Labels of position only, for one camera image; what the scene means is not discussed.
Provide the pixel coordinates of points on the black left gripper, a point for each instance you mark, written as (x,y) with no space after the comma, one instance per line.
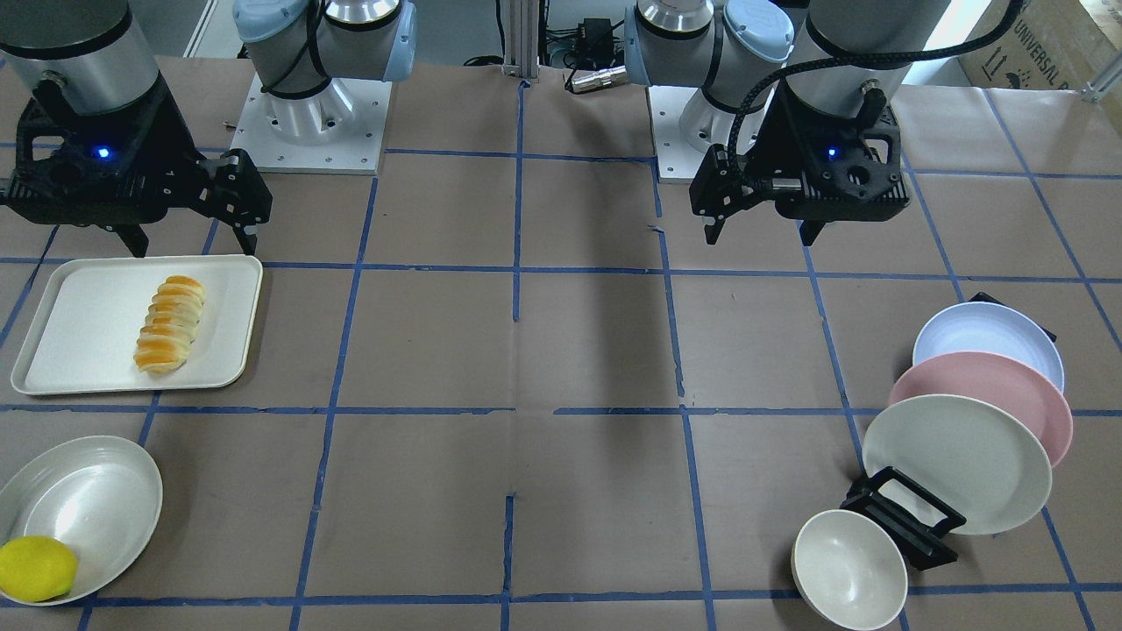
(783,136)

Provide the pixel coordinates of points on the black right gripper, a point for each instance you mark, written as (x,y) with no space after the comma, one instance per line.
(173,131)

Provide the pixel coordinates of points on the orange glazed bread roll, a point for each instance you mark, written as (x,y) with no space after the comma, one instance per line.
(171,324)

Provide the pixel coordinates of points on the blue plate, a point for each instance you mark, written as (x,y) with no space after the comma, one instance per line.
(993,328)

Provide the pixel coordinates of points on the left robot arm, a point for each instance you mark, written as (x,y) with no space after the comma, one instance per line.
(738,52)

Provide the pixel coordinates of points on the white shallow plate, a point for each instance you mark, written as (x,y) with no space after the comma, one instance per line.
(100,496)

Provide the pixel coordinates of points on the pink plate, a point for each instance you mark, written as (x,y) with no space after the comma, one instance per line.
(1001,381)

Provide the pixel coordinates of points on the cream plate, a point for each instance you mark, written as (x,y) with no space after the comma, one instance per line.
(973,456)

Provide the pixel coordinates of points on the white rectangular tray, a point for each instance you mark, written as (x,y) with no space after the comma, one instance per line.
(83,333)

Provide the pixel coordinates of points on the silver cylindrical connector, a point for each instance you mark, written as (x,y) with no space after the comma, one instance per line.
(610,77)

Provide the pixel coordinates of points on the black power adapter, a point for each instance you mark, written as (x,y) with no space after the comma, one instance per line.
(595,37)

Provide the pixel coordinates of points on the cardboard box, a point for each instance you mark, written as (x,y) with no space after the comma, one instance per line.
(1051,45)

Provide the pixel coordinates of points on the cream bowl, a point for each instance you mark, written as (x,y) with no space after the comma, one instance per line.
(849,570)

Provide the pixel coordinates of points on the black dish rack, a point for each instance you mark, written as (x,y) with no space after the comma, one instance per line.
(920,545)

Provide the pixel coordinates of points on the yellow lemon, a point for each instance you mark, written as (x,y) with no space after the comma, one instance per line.
(37,568)

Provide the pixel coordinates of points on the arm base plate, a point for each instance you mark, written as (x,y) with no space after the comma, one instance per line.
(679,137)
(263,140)

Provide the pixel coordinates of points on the aluminium frame post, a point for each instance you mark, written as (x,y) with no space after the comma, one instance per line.
(521,38)

